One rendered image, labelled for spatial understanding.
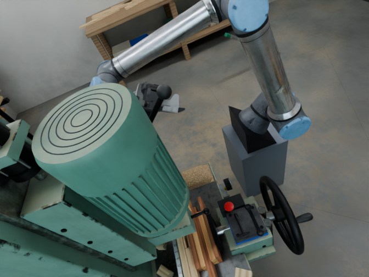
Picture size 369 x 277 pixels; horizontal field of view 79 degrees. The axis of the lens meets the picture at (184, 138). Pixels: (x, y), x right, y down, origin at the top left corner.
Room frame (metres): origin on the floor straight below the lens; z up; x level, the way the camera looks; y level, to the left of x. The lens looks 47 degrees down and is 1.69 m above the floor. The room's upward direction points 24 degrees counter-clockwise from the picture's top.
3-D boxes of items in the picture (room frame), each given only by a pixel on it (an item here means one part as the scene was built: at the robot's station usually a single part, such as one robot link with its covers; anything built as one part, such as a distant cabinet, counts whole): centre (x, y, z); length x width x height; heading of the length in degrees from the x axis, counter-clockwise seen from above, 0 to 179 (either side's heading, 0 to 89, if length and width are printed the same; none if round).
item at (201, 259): (0.29, 0.09, 0.93); 0.24 x 0.01 x 0.06; 175
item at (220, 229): (0.25, 0.00, 0.95); 0.09 x 0.07 x 0.09; 175
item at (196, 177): (0.50, 0.03, 0.92); 0.14 x 0.09 x 0.04; 85
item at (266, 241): (0.24, -0.06, 0.91); 0.15 x 0.14 x 0.09; 175
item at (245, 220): (0.25, -0.06, 0.99); 0.13 x 0.11 x 0.06; 175
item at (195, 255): (0.28, 0.11, 0.93); 0.21 x 0.02 x 0.05; 175
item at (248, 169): (0.85, -0.41, 0.27); 0.30 x 0.30 x 0.55; 89
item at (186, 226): (0.30, 0.15, 1.03); 0.14 x 0.07 x 0.09; 85
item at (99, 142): (0.30, 0.13, 1.35); 0.18 x 0.18 x 0.31
